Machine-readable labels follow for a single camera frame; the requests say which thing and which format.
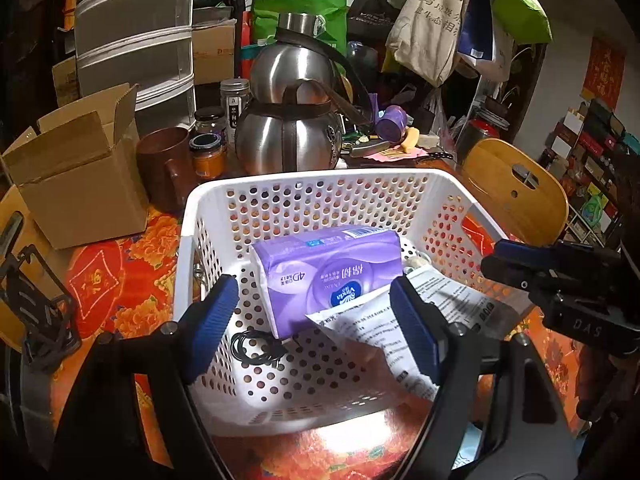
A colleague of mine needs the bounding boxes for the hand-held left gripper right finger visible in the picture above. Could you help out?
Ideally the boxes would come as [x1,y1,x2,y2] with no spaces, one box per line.
[389,275,577,480]

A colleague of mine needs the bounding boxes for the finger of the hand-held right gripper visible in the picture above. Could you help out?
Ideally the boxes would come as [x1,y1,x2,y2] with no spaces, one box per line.
[481,257,540,292]
[494,239,552,267]

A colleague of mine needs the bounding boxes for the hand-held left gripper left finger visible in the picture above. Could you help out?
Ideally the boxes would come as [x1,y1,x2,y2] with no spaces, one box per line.
[50,274,241,480]

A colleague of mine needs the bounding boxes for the black hair ties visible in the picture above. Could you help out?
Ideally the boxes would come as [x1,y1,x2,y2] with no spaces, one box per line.
[230,329,288,367]

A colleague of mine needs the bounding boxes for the white printed paper sheet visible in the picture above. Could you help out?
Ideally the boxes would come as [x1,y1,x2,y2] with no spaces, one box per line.
[305,265,521,403]

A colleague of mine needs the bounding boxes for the purple tissue pack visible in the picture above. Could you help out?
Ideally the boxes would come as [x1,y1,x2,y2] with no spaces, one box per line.
[249,226,405,341]

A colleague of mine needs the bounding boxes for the white perforated plastic basket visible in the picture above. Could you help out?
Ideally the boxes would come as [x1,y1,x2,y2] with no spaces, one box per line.
[172,167,533,438]

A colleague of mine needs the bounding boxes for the wooden chair back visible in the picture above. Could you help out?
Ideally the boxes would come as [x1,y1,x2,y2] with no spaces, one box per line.
[460,138,570,246]

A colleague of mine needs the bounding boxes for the wooden chair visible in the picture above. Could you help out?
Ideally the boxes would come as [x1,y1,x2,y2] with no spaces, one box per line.
[0,185,76,356]
[460,138,570,246]

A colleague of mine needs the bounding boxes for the shelf with boxes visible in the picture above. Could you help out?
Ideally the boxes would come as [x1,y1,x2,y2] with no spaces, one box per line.
[537,97,640,248]

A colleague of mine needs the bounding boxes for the red round tin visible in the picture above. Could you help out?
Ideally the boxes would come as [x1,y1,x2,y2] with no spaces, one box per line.
[457,117,501,153]

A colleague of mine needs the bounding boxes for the yellow small object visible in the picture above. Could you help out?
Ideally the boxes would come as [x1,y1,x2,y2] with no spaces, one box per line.
[397,127,421,153]

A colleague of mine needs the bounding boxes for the clear plastic bag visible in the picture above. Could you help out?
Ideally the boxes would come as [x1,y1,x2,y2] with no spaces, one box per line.
[422,87,451,146]

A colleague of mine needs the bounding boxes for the glass jar with orange contents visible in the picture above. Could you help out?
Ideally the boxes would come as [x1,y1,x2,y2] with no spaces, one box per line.
[188,132,227,181]

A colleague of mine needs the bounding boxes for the brown mug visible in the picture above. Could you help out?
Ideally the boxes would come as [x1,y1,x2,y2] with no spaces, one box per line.
[136,126,198,213]

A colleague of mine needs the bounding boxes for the purple cup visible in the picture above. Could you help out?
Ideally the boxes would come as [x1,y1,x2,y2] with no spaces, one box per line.
[374,105,408,142]

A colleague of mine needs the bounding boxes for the open cardboard box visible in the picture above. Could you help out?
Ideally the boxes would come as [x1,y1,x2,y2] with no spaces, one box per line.
[0,82,151,251]

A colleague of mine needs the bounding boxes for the dark glass jar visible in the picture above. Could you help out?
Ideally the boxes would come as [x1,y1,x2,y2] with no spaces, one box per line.
[194,106,227,137]

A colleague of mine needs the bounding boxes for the white and blue hanging bag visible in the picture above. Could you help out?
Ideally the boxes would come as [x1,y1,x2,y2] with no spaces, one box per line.
[456,0,516,83]

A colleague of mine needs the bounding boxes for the tall clear jar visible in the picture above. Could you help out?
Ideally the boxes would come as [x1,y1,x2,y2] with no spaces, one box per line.
[220,78,251,146]

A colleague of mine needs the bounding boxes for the beige canvas tote bag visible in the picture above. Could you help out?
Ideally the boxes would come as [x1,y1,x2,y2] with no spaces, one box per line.
[385,0,473,88]

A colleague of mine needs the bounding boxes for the bright green hanging bag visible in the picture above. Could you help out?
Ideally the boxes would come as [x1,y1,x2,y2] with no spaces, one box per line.
[482,0,553,46]

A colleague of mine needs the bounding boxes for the closed cardboard box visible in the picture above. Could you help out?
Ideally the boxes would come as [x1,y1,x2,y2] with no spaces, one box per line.
[192,20,237,86]

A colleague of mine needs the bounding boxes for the rear steel kettle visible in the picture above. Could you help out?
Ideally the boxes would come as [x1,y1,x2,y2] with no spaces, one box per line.
[249,11,351,106]

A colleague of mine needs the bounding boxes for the black tote bag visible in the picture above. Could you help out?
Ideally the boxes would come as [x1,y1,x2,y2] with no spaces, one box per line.
[347,0,396,43]

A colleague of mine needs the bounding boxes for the small cardboard box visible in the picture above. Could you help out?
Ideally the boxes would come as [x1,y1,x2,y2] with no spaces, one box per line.
[51,55,81,108]

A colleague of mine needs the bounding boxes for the stacked grey storage containers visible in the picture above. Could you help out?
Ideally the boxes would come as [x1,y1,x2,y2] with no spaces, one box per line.
[74,0,197,136]

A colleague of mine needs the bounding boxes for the green shopping bag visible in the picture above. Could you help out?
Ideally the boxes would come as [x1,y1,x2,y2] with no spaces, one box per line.
[250,0,348,58]

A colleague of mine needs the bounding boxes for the black wire holder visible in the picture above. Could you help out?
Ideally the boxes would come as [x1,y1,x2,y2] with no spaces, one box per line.
[0,210,83,373]

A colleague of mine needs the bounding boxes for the steel kettle with strap handle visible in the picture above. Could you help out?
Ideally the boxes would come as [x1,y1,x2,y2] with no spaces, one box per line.
[235,80,373,176]

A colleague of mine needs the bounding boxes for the red rectangular wall poster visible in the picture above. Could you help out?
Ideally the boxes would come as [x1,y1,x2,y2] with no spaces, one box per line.
[580,35,627,111]

